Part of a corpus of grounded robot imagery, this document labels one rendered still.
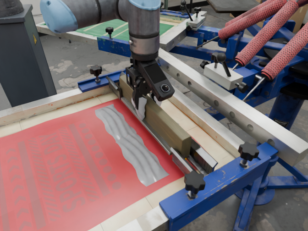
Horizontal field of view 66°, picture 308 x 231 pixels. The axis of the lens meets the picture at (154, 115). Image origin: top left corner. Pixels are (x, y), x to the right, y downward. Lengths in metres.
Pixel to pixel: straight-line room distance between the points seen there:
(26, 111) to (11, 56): 0.30
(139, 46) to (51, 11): 0.20
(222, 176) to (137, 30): 0.39
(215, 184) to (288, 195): 1.41
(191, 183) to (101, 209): 0.22
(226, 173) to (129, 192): 0.24
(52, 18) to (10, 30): 0.51
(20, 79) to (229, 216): 1.42
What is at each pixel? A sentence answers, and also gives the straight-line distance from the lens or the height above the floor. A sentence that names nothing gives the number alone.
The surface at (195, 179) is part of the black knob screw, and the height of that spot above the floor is 1.06.
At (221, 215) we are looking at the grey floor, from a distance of 1.70.
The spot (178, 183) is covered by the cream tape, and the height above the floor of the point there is 0.96.
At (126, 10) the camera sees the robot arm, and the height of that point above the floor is 1.31.
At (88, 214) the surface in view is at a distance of 0.59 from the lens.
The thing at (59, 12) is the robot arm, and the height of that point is 1.32.
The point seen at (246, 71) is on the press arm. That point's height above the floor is 1.04.
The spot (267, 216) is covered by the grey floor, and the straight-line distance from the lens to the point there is 1.80.
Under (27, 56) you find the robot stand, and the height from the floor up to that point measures 1.05.
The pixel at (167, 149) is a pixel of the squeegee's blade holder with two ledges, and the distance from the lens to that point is 0.63.
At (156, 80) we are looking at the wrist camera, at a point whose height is 1.16.
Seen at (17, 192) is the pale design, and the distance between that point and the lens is 0.68.
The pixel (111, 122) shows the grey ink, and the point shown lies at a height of 0.96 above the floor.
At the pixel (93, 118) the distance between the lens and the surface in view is 0.81.
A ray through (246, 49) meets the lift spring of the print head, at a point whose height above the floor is 1.09.
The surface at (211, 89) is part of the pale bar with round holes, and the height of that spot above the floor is 1.04.
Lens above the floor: 1.46
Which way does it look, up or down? 39 degrees down
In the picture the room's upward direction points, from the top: straight up
